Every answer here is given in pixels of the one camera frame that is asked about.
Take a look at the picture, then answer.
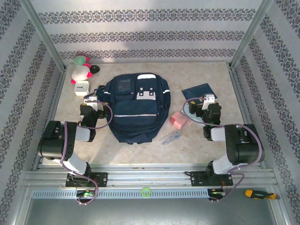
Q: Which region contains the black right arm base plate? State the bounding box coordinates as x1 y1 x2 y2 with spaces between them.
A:
189 171 234 187

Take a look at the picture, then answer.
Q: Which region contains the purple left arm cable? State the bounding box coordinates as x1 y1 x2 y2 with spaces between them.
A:
60 100 113 206

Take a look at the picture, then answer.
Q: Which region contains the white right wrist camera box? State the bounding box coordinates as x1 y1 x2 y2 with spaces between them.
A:
203 93 216 110

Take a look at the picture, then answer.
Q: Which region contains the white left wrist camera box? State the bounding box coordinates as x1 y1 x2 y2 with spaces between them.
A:
83 96 98 111

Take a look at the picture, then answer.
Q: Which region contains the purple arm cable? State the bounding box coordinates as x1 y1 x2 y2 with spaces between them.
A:
182 97 265 204
60 100 113 206

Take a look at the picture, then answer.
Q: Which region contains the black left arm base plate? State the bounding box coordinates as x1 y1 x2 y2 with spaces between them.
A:
65 172 108 188

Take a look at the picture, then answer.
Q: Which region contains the white pink green plush toy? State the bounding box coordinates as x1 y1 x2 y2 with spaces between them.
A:
70 55 92 84

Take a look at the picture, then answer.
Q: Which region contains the aluminium table edge rail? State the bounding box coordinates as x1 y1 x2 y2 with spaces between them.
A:
31 70 68 171
228 67 267 168

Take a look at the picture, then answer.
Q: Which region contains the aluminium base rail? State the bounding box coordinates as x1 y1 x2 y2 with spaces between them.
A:
22 164 276 188

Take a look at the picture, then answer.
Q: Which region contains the pink plastic box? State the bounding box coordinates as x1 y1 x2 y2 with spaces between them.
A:
169 111 188 130

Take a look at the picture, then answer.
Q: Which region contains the aluminium frame post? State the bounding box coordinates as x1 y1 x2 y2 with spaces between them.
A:
228 0 275 70
20 0 68 73

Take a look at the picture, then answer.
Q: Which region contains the white square clock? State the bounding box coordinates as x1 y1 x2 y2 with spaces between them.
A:
74 80 90 96

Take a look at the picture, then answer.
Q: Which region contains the navy blue backpack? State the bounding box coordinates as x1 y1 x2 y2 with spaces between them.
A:
95 73 171 144

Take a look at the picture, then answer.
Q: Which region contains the yellow black screwdriver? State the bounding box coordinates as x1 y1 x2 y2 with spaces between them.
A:
245 189 281 200

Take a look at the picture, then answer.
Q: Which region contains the clear pen pouch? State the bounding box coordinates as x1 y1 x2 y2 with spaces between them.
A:
161 130 182 146

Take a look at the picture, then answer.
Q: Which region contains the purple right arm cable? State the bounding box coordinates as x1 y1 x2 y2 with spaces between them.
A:
182 97 265 204

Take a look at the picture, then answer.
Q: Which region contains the dark blue notebook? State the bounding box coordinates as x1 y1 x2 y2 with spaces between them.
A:
181 82 218 102

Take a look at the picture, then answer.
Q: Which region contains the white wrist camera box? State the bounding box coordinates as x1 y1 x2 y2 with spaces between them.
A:
203 93 216 110
83 96 98 111

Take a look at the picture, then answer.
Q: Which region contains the slotted grey cable duct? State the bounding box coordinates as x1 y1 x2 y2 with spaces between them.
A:
31 189 209 199

